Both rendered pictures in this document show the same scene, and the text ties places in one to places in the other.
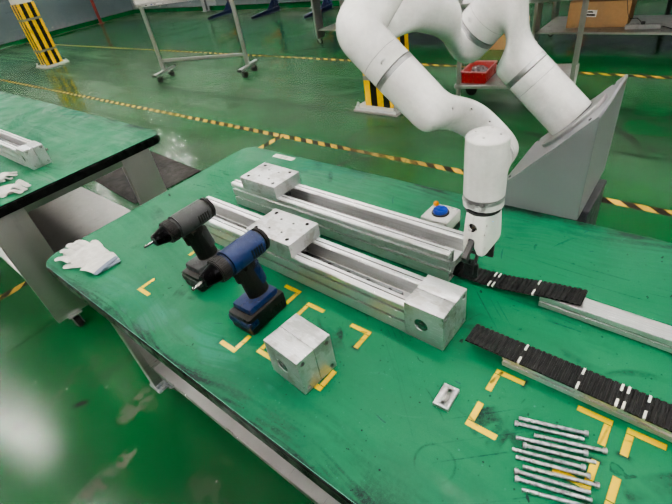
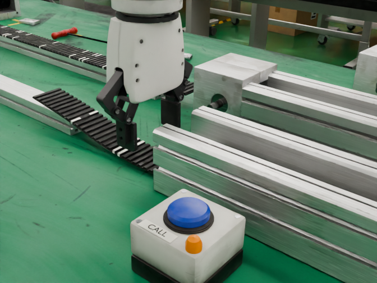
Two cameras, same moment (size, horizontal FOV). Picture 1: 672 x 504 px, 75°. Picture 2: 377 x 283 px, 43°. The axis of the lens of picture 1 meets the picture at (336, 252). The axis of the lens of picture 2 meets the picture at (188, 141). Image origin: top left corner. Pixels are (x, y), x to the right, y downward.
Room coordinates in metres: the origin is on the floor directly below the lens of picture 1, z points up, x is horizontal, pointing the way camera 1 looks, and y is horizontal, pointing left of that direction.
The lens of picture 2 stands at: (1.35, -0.35, 1.11)
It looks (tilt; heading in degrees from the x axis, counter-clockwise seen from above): 27 degrees down; 173
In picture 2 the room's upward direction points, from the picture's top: 1 degrees clockwise
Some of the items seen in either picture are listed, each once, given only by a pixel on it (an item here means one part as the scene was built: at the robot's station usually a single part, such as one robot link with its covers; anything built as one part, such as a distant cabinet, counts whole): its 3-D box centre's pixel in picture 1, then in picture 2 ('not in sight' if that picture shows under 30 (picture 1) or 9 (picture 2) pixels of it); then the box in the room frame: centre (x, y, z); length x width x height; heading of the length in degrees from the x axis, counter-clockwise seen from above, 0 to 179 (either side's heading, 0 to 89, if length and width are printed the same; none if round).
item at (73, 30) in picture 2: not in sight; (84, 37); (0.15, -0.46, 0.79); 0.16 x 0.08 x 0.02; 50
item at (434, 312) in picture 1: (438, 308); (230, 95); (0.65, -0.19, 0.83); 0.12 x 0.09 x 0.10; 134
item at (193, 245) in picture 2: not in sight; (193, 242); (1.02, -0.30, 0.85); 0.01 x 0.01 x 0.01
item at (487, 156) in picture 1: (486, 162); not in sight; (0.77, -0.33, 1.08); 0.09 x 0.08 x 0.13; 139
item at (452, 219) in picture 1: (438, 222); (193, 238); (0.98, -0.29, 0.81); 0.10 x 0.08 x 0.06; 134
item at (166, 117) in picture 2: (468, 267); (176, 101); (0.73, -0.29, 0.85); 0.03 x 0.03 x 0.07; 44
